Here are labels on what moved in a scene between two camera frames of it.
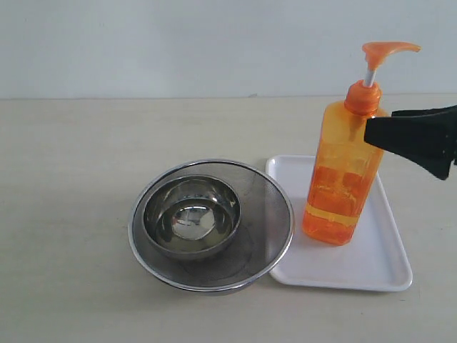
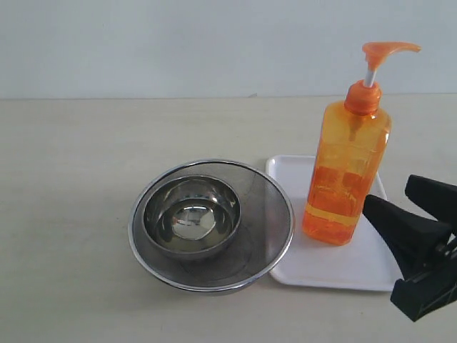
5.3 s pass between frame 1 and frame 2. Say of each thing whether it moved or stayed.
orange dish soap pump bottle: stayed
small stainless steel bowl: stayed
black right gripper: moved
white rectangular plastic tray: stayed
